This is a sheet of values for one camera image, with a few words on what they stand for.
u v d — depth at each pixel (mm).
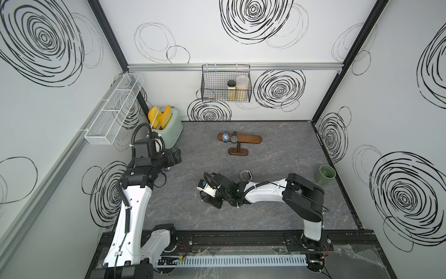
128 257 369
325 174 894
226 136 913
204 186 735
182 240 748
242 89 846
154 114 958
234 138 919
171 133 982
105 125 725
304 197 458
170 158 644
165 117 941
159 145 583
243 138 923
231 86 846
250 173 936
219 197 723
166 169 947
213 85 989
